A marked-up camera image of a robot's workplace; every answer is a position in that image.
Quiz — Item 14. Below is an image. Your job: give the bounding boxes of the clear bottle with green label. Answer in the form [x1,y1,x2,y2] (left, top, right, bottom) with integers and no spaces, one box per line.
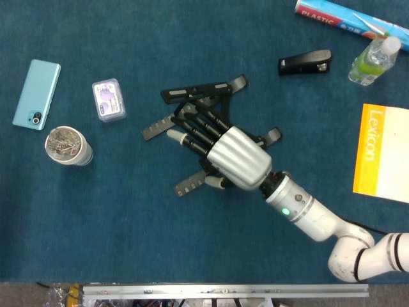
[348,35,402,86]

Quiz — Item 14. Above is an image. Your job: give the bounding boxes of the light blue smartphone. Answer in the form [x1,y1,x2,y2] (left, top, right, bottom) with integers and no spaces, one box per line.
[12,59,61,131]

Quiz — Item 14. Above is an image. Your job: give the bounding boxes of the black folding laptop stand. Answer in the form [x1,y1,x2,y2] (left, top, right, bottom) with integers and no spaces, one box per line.
[140,74,284,198]

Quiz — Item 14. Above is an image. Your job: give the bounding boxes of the aluminium rail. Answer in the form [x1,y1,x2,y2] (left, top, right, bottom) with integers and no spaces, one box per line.
[82,283,370,300]

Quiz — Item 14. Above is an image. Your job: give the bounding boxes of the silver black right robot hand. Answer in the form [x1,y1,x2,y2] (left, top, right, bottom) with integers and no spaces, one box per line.
[166,110,273,192]

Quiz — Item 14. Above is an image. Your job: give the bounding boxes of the black stapler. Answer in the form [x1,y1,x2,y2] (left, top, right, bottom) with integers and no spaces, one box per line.
[277,49,333,77]

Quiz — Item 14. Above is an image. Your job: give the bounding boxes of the orange white Lexicon book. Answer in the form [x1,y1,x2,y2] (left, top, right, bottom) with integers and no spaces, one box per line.
[352,103,409,204]

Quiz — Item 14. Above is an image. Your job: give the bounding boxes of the round clear paper clip container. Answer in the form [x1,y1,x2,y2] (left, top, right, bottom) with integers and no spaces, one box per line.
[45,126,84,162]

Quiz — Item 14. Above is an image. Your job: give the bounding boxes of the small clear plastic box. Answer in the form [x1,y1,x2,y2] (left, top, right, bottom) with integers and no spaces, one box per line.
[91,78,127,123]

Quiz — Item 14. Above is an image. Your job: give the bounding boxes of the blue red plastic wrap box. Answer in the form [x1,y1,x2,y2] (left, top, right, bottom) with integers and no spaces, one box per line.
[294,0,409,54]

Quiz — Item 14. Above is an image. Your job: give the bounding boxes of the clear plastic bag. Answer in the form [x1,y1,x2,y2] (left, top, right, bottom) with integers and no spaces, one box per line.
[44,283,82,307]

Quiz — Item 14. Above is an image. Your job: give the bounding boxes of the teal table cloth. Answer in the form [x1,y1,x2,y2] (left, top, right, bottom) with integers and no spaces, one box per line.
[0,0,409,284]

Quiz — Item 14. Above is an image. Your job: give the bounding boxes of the paper cup with clips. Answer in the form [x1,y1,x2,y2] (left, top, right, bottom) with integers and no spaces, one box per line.
[44,125,94,166]

